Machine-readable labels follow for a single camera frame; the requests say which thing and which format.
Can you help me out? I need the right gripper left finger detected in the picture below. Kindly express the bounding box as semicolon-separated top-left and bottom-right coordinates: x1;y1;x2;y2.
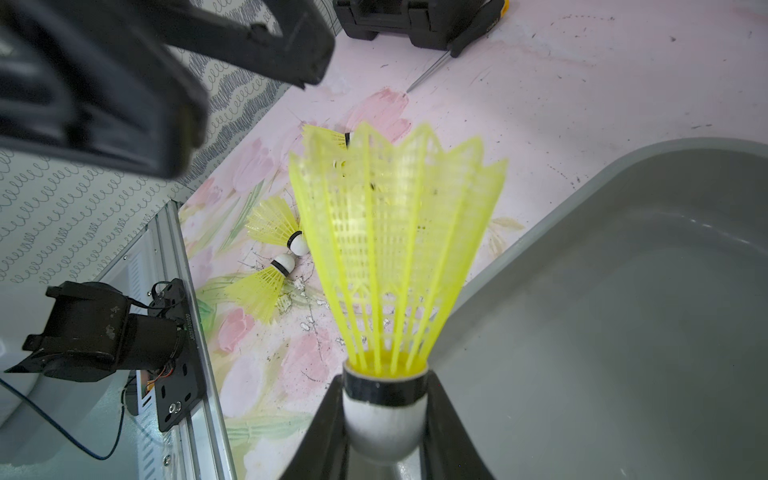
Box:
281;375;348;480

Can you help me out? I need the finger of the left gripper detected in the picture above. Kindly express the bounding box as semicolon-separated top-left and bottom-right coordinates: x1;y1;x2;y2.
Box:
137;1;335;89

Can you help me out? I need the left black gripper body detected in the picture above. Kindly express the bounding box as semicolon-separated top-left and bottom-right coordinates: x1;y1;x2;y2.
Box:
1;1;208;179

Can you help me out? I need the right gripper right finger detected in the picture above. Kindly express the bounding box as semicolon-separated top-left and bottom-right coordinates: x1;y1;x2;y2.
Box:
420;371;494;480

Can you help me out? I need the grey plastic storage box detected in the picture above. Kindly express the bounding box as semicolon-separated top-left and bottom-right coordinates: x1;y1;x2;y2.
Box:
430;138;767;479

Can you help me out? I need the yellow shuttlecock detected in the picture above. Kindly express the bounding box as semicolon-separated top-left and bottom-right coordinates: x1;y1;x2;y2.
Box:
224;253;296;324
245;196;310;257
289;123;507;464
302;124;351;160

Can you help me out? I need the black plastic tool case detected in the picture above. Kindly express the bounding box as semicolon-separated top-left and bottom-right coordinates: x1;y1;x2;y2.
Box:
332;0;485;50

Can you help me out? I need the black handled screwdriver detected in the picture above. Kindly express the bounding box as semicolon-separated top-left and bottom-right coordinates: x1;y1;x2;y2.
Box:
405;0;511;94

